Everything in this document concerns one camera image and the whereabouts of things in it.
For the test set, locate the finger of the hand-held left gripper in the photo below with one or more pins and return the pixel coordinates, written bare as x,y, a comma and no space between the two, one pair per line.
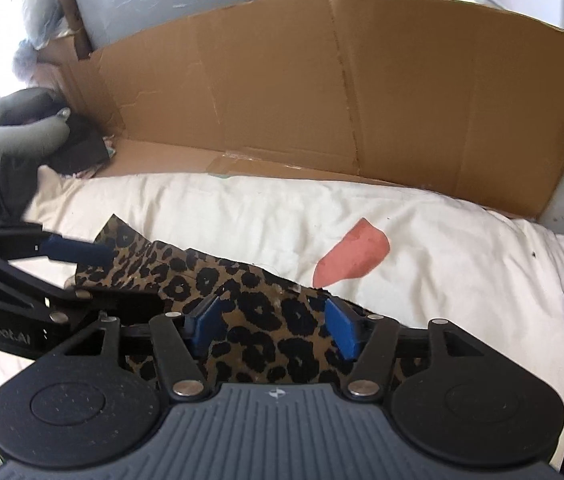
76,251
111,305

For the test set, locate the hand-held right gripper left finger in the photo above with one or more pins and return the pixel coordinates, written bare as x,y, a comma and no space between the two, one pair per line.
206,321

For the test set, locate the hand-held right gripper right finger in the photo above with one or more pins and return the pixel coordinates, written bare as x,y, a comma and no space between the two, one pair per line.
342,326

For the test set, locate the leopard print shorts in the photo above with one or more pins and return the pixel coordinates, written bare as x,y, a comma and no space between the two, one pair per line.
262,310

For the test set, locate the black cloth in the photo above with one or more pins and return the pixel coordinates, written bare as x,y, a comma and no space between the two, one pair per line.
79,147

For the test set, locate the cream printed blanket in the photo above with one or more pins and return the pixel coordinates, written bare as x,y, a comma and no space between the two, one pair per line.
262,210

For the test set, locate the grey neck pillow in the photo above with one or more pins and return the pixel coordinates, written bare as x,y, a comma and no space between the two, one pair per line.
6,135

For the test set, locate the brown cardboard box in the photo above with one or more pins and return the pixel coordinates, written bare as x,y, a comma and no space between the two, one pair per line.
312,85

